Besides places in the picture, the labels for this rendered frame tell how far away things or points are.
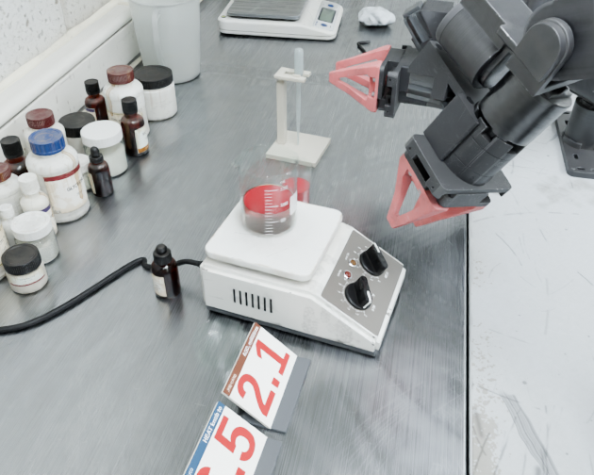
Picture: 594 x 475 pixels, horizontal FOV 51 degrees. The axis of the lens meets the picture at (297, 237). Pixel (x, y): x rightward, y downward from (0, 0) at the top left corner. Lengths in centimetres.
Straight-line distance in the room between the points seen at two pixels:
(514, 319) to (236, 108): 61
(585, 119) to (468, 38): 50
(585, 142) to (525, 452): 57
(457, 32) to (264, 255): 28
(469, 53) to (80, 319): 48
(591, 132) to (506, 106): 51
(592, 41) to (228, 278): 39
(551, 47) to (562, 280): 38
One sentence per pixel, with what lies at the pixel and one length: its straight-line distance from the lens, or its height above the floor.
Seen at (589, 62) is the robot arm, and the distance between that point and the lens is 50.
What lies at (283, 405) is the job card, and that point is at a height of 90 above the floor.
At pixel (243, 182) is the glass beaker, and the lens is 63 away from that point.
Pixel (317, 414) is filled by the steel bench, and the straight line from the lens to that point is 62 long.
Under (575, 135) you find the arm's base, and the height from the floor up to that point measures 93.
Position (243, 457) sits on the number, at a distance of 58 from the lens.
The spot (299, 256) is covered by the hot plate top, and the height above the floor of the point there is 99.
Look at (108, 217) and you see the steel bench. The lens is 87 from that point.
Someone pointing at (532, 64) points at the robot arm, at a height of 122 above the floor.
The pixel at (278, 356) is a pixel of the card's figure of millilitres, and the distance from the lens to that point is 64.
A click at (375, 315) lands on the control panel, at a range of 66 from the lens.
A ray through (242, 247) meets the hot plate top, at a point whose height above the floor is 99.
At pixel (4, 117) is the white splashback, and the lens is 95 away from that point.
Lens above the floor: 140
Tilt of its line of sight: 39 degrees down
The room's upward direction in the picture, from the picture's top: 1 degrees clockwise
